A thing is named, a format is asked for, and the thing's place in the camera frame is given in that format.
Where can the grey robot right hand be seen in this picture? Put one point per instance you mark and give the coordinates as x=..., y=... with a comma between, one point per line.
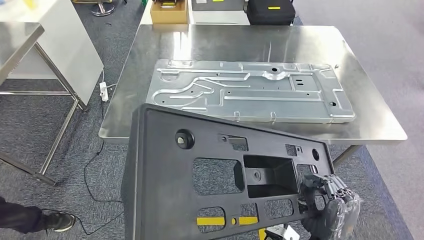
x=331, y=215

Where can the black plastic panel part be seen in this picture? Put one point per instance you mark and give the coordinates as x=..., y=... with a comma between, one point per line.
x=155, y=182

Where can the steel workbench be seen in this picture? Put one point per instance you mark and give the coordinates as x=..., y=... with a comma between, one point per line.
x=232, y=43

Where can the yellow floor tape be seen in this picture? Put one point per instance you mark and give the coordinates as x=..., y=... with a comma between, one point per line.
x=210, y=221

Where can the stamped metal plate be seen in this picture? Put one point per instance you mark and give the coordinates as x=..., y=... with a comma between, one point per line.
x=265, y=106

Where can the black case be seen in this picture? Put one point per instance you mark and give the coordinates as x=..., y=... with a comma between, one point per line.
x=271, y=16

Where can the grey box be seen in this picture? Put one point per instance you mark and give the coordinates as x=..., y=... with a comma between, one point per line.
x=218, y=16

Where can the cardboard box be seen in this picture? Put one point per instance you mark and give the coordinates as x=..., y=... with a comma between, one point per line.
x=169, y=16

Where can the white power strip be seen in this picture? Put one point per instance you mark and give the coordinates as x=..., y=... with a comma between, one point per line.
x=104, y=92

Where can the chrome chair base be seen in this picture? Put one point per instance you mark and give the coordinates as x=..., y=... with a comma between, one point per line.
x=102, y=11

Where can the person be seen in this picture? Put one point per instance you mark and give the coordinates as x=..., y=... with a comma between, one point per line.
x=20, y=215

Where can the white board panel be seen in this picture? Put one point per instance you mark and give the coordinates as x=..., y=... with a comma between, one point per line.
x=66, y=49

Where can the steel side table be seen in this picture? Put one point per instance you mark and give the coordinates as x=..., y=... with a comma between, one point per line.
x=16, y=43

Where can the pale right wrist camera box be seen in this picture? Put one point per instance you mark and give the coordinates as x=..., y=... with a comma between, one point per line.
x=285, y=232

